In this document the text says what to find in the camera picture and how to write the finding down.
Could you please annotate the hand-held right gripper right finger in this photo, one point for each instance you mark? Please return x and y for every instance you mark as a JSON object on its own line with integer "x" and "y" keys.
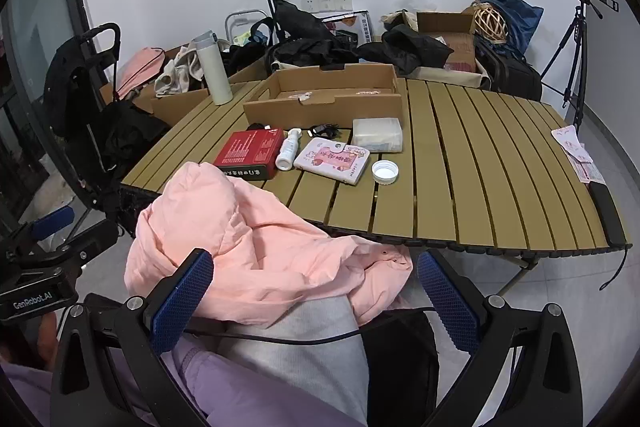
{"x": 447, "y": 302}

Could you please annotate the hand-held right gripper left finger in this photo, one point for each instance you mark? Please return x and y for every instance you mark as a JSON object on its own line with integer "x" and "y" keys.
{"x": 182, "y": 302}

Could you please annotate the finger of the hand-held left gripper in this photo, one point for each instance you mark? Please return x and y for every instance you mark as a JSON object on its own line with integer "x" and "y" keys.
{"x": 52, "y": 222}
{"x": 95, "y": 237}

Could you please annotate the white round lid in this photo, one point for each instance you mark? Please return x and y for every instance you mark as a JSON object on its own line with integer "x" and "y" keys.
{"x": 385, "y": 172}

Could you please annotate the red cardboard box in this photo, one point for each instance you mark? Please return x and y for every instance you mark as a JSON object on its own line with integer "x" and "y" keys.
{"x": 247, "y": 152}

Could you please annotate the white spray bottle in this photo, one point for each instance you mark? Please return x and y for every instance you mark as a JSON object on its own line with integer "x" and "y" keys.
{"x": 287, "y": 154}

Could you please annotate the translucent plastic box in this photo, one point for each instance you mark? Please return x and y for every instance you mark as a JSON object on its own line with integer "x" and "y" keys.
{"x": 377, "y": 134}

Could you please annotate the pink printed wallet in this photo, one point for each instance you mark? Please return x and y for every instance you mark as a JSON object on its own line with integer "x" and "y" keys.
{"x": 330, "y": 159}

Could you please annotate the small black object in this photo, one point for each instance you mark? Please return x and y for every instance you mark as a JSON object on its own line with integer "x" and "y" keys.
{"x": 260, "y": 127}

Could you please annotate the shallow cardboard box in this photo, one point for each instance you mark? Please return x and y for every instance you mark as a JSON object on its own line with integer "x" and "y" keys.
{"x": 325, "y": 107}

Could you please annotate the folding table leg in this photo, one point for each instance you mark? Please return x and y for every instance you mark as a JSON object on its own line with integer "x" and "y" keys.
{"x": 520, "y": 272}

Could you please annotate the black floor bag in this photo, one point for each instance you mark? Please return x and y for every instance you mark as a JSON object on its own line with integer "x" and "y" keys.
{"x": 400, "y": 367}

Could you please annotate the pink puffer jacket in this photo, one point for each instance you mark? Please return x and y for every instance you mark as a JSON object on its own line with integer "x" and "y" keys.
{"x": 260, "y": 257}

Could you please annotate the person's purple jacket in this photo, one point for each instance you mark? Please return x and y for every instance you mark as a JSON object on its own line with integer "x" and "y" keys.
{"x": 225, "y": 387}

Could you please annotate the black stroller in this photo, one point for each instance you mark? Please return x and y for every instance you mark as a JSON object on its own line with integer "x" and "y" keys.
{"x": 75, "y": 82}

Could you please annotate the cardboard box with clothes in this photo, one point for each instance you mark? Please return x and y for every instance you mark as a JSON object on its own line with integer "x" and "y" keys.
{"x": 180, "y": 107}

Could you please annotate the pink bag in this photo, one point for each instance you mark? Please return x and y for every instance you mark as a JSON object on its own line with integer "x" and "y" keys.
{"x": 140, "y": 67}

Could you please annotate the beige clothes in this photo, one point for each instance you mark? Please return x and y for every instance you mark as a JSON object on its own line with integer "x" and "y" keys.
{"x": 175, "y": 74}

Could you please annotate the black phone on table edge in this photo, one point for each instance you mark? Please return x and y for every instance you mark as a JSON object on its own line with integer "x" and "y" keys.
{"x": 610, "y": 217}

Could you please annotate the glass sliding door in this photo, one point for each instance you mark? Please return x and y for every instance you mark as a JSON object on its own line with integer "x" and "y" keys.
{"x": 40, "y": 32}

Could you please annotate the pink printed papers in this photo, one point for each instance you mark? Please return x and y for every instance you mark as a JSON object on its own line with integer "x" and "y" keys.
{"x": 575, "y": 149}

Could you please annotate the white thermos bottle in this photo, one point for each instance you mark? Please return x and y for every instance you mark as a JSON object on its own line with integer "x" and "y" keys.
{"x": 217, "y": 77}

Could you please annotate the beige canvas bag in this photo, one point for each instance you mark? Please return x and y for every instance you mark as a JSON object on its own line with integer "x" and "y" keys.
{"x": 450, "y": 79}

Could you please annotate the black suitcase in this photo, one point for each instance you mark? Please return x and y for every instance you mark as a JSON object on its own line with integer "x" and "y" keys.
{"x": 515, "y": 74}

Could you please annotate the teal cloth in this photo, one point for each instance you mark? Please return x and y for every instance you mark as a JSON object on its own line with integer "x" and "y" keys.
{"x": 247, "y": 38}

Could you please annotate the black jacket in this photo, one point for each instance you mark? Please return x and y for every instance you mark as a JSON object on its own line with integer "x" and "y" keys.
{"x": 410, "y": 47}

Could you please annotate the white metal rack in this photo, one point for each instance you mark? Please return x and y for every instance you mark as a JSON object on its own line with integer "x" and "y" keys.
{"x": 237, "y": 19}

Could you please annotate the large open cardboard box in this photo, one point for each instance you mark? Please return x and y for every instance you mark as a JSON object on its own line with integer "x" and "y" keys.
{"x": 445, "y": 24}

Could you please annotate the woven bamboo basket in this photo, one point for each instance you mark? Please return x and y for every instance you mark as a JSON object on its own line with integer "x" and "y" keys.
{"x": 487, "y": 22}

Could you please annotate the pile of black clothes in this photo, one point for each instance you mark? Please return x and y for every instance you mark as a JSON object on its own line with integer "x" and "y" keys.
{"x": 300, "y": 42}

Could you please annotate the black tripod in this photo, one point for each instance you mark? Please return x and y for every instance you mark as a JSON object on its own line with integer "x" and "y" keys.
{"x": 577, "y": 47}

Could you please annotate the white tote bag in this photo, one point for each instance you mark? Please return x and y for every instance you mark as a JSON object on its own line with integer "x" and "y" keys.
{"x": 400, "y": 19}

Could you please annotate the printed display box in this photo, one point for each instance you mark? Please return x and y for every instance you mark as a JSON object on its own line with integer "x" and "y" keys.
{"x": 357, "y": 29}

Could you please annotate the blue bag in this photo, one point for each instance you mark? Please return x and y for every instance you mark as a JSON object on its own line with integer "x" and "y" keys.
{"x": 520, "y": 17}

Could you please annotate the white wall outlet strip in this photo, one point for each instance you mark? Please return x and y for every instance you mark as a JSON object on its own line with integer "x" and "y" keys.
{"x": 327, "y": 3}

